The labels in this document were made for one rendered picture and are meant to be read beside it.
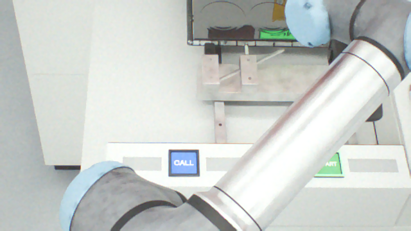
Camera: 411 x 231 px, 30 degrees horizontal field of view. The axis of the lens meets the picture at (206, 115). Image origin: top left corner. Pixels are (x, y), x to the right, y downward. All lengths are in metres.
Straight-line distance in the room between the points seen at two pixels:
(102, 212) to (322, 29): 0.36
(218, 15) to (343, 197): 0.53
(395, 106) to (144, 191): 0.75
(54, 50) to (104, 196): 1.16
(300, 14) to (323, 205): 0.54
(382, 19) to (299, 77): 0.73
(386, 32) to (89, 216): 0.40
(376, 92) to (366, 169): 0.55
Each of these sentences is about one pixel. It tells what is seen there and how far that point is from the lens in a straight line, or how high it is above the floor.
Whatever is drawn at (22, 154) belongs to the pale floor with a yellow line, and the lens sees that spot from 2.60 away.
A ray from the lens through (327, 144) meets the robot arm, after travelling 0.87.
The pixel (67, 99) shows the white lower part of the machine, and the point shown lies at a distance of 2.19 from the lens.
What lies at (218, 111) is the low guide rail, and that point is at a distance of 1.60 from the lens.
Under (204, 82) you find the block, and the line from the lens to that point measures 1.57.
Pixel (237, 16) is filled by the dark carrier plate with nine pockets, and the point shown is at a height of 0.90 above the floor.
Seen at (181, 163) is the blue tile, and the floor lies 0.96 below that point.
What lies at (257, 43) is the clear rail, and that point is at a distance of 1.67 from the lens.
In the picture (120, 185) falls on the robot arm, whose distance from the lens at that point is 0.92.
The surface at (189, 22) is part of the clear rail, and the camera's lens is 1.69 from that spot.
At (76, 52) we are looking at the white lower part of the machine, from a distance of 2.03.
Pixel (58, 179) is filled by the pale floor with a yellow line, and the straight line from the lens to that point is 2.53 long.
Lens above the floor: 2.12
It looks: 52 degrees down
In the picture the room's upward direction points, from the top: 5 degrees clockwise
